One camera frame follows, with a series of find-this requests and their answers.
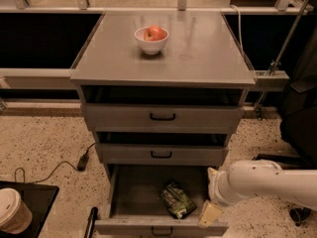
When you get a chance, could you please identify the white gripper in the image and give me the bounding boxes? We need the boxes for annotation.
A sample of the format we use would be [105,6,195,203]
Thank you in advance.
[198,168,238,228]

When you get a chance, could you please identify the green jalapeno chip bag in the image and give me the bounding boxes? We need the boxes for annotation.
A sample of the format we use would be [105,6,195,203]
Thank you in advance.
[159,180,197,219]

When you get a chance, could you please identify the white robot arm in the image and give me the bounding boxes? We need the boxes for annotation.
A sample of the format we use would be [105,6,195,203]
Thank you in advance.
[198,160,317,228]

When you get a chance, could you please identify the bottom grey drawer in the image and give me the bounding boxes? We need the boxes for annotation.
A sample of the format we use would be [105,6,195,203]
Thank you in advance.
[95,165,228,238]

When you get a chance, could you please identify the grey drawer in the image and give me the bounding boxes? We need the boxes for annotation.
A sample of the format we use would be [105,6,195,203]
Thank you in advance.
[81,104,244,134]
[96,144,229,167]
[95,165,228,238]

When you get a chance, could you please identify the grey drawer cabinet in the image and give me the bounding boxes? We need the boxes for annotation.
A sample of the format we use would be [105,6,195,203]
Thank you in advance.
[68,9,258,171]

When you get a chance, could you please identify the middle grey drawer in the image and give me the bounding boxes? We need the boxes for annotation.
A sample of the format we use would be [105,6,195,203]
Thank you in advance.
[96,144,229,167]

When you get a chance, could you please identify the top grey drawer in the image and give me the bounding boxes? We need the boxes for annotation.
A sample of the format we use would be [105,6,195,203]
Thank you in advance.
[81,104,244,134]

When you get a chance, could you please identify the metal diagonal rod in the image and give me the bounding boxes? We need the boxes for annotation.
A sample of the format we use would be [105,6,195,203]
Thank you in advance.
[254,0,310,120]

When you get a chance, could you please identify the black office chair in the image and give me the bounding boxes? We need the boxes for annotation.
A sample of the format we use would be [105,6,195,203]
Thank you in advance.
[254,27,317,226]

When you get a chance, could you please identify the white ceramic bowl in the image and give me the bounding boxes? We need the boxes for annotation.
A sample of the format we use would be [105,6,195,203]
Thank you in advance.
[134,26,169,55]

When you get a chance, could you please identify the red apple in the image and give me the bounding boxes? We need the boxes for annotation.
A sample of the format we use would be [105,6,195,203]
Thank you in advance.
[144,25,165,41]

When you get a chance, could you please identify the black side table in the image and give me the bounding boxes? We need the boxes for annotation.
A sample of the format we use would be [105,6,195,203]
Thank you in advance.
[0,180,59,238]

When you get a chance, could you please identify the paper coffee cup with lid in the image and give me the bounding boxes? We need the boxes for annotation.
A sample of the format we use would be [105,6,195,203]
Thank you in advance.
[0,188,33,234]

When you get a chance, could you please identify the black handle bar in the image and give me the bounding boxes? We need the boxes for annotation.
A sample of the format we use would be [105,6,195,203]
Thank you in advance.
[84,207,98,238]

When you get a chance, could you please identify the black power adapter with cable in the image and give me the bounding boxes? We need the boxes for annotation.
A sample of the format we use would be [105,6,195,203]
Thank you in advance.
[14,143,95,184]

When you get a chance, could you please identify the white cable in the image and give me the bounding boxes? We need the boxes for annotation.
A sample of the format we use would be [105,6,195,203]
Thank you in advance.
[230,4,248,60]

